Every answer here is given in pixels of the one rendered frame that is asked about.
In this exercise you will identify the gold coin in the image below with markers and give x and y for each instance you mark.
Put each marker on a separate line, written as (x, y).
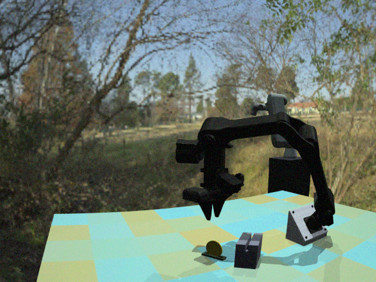
(214, 248)

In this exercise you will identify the dark green slotted bar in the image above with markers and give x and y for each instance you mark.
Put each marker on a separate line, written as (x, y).
(214, 257)

